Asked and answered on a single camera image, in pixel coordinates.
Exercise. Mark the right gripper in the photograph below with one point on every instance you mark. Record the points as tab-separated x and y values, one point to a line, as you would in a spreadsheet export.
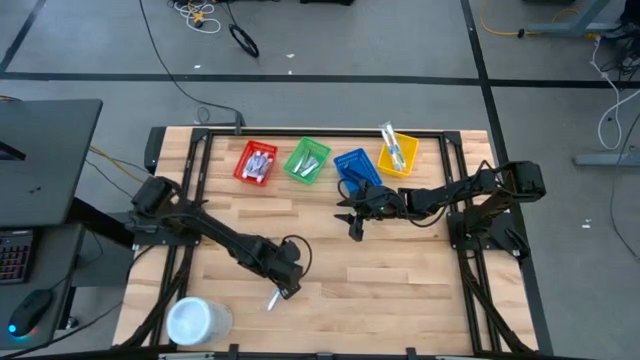
382	202

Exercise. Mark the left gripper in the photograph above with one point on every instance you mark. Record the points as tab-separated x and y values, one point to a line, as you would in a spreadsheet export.
282	267

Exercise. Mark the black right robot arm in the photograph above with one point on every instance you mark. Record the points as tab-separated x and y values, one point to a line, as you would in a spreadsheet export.
450	192

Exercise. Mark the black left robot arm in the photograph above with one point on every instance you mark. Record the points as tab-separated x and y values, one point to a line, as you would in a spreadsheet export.
220	235

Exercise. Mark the blue plastic basket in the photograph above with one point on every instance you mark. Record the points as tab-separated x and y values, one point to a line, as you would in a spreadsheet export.
345	157

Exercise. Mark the green plastic basket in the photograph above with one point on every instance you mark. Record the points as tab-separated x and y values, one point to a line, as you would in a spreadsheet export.
322	150

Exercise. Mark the yellow plastic basket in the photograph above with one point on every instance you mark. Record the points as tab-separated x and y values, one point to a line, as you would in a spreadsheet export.
412	150

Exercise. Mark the red plastic basket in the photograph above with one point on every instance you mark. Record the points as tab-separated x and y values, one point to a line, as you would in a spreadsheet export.
240	150

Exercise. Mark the black office desk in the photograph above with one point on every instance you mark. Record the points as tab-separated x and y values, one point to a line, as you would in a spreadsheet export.
50	165
55	270

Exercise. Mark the grey desk foot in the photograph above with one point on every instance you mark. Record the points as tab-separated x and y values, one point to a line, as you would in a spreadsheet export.
610	159

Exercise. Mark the black computer mouse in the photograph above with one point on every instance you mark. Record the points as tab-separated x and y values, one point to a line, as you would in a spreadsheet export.
30	310

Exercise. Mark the black backlit keyboard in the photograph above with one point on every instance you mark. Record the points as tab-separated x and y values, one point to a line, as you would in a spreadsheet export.
15	257

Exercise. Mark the grey desk leg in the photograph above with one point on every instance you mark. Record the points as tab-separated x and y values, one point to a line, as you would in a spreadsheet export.
575	27

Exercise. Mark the black aluminium table frame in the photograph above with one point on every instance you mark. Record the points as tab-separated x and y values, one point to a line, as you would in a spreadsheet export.
325	133

